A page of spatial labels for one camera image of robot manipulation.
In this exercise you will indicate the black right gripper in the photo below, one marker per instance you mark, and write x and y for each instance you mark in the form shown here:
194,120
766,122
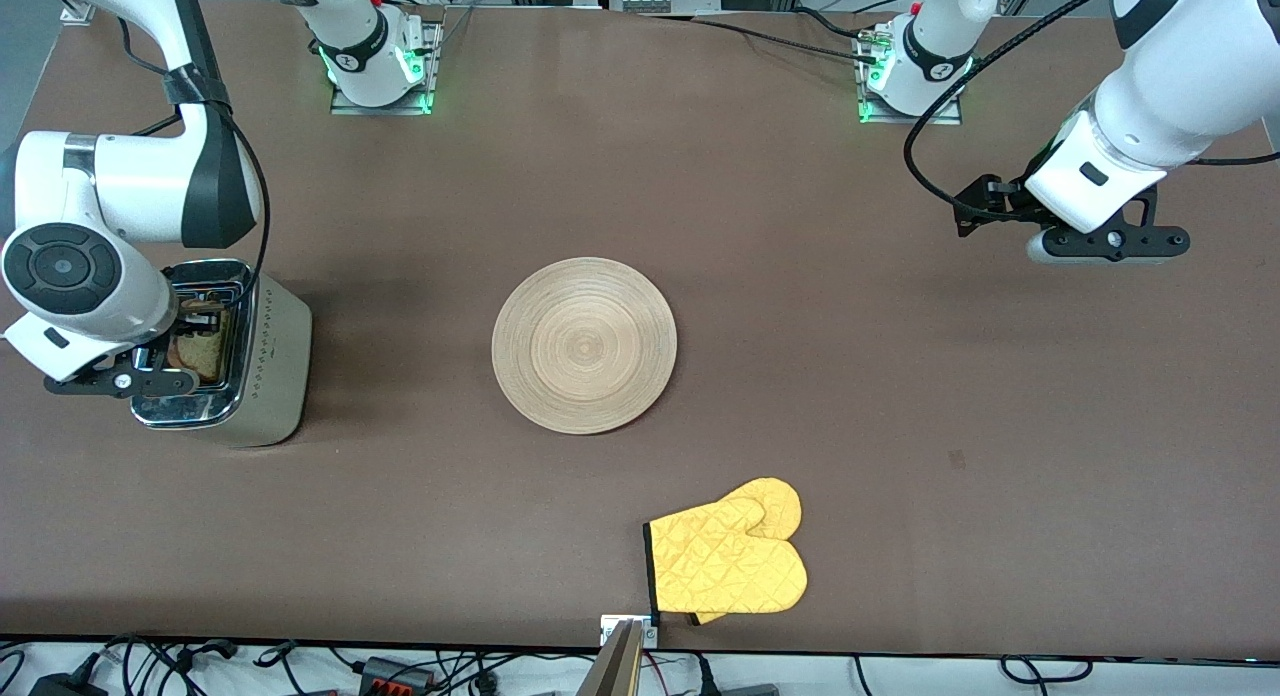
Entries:
192,323

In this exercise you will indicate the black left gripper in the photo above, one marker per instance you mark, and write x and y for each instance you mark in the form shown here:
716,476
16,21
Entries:
1003,202

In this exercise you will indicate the brown bread slice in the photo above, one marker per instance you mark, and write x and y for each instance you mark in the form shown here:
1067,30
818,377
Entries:
205,358

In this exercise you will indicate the round wooden plate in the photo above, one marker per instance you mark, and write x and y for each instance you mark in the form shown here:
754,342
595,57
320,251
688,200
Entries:
585,346

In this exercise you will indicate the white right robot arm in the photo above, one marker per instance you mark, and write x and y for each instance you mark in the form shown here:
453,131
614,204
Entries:
120,176

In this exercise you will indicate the silver two-slot toaster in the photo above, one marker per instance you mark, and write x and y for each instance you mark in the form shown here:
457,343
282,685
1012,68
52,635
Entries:
280,376

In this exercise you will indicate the black power adapter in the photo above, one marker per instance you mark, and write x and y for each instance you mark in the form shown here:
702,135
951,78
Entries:
65,688

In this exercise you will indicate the black box orange connectors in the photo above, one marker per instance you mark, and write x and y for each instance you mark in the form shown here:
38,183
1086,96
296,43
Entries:
395,678

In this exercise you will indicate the yellow quilted oven mitt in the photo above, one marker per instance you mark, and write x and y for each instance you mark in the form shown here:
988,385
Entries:
725,561

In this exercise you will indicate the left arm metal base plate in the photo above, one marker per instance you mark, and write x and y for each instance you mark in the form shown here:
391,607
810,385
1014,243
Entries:
945,119

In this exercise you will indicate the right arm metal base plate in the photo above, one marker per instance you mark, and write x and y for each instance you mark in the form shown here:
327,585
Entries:
345,108

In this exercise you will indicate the metal table corner bracket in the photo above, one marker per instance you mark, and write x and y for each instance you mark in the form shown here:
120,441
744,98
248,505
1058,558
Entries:
76,15

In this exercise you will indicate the aluminium camera mount post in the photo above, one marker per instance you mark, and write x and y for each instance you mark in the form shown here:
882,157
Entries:
620,666

